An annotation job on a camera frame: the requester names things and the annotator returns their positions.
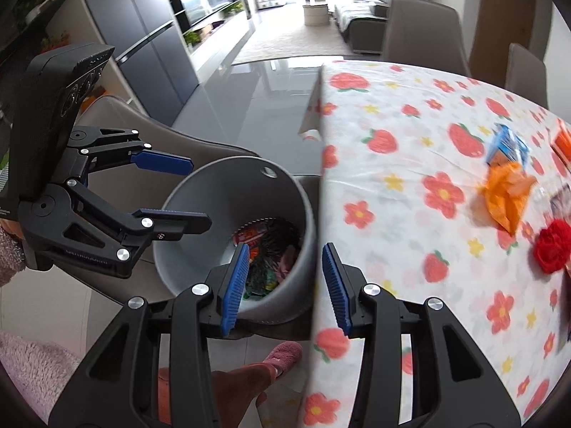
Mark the orange ribbon bow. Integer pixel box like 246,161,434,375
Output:
479,162,537,235

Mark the striped blanket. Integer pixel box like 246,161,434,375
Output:
334,2,390,28

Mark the grey dining chair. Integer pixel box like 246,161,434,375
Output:
504,43,548,108
380,0,472,77

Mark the pink fleece robe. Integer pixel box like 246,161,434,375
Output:
0,332,86,428

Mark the person's left forearm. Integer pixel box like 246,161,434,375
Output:
0,220,26,287

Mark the floral strawberry print tablecloth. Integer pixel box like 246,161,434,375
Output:
298,59,571,428

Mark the blue drink carton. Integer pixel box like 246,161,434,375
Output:
485,124,530,167

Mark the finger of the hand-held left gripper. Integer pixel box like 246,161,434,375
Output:
49,184,213,263
67,127,195,185

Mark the beige rug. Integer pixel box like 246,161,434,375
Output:
233,2,358,66

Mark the dark grey cabinet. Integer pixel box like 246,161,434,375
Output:
69,0,200,126

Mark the red paper flower ball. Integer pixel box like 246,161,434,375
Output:
532,220,571,276

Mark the pink slipper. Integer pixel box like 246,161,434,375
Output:
258,341,304,382

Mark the person's bare leg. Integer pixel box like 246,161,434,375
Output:
209,362,278,428

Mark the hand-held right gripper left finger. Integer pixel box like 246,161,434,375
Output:
49,243,251,428

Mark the grey waste bin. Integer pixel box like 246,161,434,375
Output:
153,156,318,325

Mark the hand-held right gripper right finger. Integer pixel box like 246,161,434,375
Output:
322,243,520,428

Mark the black shredded paper pom-pom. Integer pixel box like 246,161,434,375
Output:
252,218,300,287

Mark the white television console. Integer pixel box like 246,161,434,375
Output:
178,9,256,86

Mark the pink paper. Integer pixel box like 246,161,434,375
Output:
277,244,301,284

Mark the green yellow snack wrapper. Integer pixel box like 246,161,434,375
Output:
243,272,278,297

